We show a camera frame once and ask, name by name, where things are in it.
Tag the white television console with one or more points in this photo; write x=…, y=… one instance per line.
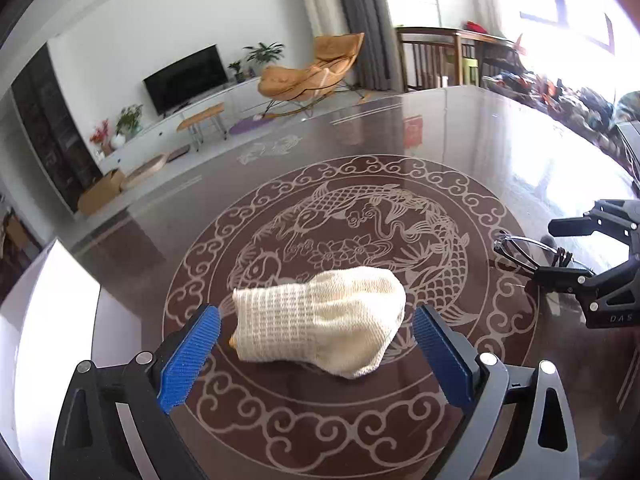
x=150, y=135

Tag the wooden chair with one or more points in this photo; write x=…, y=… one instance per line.
x=430, y=35
x=492, y=42

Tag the orange lounge chair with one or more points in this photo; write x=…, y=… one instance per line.
x=300, y=77

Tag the dark flat mat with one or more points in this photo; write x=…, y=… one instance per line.
x=177, y=153

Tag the wooden bench with metal legs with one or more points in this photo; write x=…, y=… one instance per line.
x=200, y=114

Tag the white round vase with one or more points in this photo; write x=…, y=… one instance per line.
x=117, y=141

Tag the large potted plant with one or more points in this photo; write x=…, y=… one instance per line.
x=265, y=52

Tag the grey curtain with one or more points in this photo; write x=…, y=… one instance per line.
x=365, y=25

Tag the small potted plant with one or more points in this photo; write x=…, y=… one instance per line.
x=236, y=69

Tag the dark display cabinet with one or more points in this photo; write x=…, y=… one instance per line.
x=50, y=125

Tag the purple mat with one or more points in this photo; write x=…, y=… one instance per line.
x=250, y=125

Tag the cream knit glove orange lining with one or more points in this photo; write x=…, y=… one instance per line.
x=325, y=320

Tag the black flat television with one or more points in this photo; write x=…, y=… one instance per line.
x=185, y=77

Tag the pile of colourful clutter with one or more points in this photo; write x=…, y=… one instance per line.
x=560, y=95

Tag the brown cardboard box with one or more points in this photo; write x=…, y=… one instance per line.
x=100, y=192

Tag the green plant in vase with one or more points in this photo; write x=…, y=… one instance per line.
x=129, y=117

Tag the round cream pet bed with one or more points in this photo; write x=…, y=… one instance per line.
x=142, y=170

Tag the red flowers in vase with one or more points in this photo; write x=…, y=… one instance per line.
x=100, y=132

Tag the clear safety glasses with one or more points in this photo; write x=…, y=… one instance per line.
x=562, y=258

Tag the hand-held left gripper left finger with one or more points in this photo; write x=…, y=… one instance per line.
x=192, y=355

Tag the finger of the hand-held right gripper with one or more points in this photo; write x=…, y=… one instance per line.
x=575, y=225
x=560, y=276

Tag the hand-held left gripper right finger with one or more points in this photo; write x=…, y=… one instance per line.
x=440, y=355

